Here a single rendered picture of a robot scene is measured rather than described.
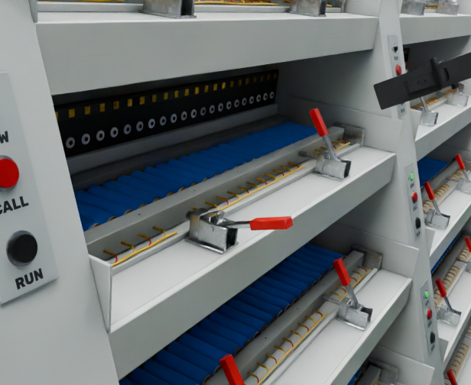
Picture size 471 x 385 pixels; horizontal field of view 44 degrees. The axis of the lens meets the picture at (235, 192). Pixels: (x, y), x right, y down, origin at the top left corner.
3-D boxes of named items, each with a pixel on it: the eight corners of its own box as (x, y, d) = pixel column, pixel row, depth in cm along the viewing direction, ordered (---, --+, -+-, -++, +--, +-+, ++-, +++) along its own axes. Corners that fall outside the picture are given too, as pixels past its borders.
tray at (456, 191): (488, 192, 148) (501, 140, 144) (423, 280, 100) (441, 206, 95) (410, 173, 158) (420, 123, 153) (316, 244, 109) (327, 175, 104)
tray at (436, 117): (479, 115, 145) (494, 59, 140) (408, 168, 96) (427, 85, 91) (401, 99, 154) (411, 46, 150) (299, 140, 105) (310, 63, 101)
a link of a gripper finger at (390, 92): (443, 88, 62) (442, 89, 61) (383, 109, 66) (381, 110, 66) (435, 62, 62) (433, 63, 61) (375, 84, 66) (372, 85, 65)
